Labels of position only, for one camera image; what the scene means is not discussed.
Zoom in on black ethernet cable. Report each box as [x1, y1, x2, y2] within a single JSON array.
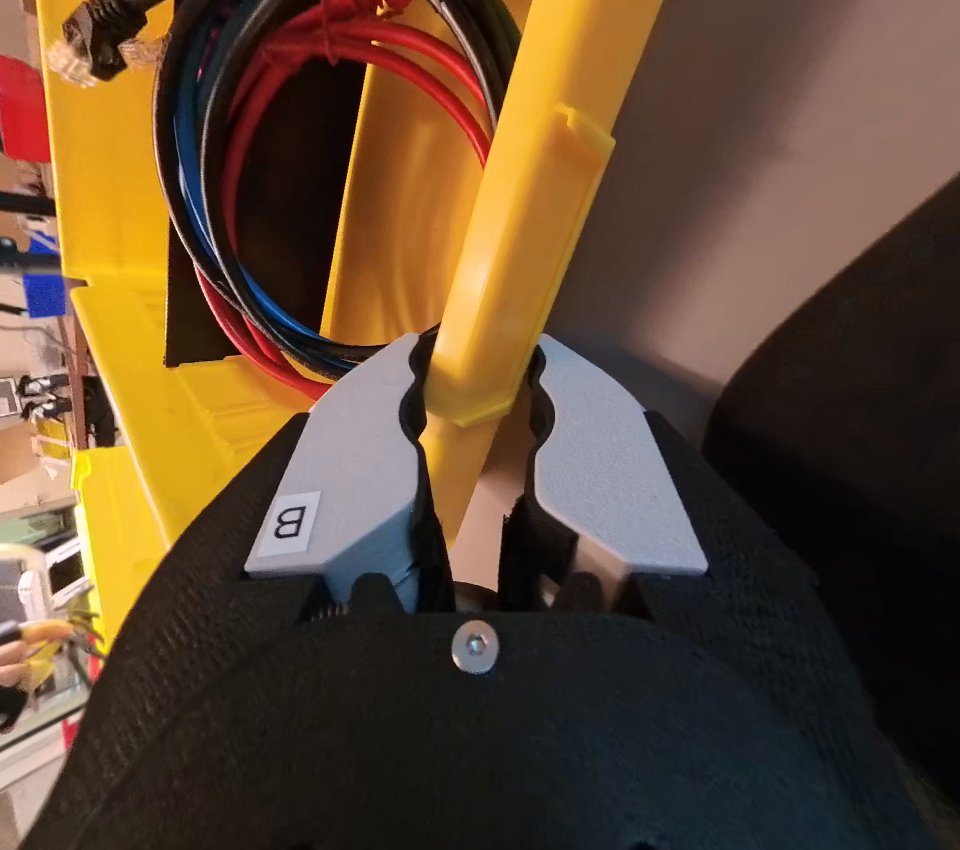
[[61, 0, 526, 374]]

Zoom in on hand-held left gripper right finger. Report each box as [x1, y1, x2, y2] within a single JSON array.
[[528, 334, 710, 612]]

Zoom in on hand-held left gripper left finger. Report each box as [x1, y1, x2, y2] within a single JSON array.
[[242, 332, 436, 612]]

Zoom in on person's black printed shirt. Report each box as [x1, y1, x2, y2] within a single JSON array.
[[703, 178, 960, 802]]

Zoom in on blue plastic bin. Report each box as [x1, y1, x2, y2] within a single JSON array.
[[21, 274, 70, 318]]

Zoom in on yellow plastic bin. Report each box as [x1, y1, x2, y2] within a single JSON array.
[[24, 0, 710, 648]]

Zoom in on blue ethernet cable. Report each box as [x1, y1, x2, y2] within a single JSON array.
[[171, 0, 361, 363]]

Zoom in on red ethernet cable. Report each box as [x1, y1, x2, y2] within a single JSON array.
[[193, 0, 496, 401]]

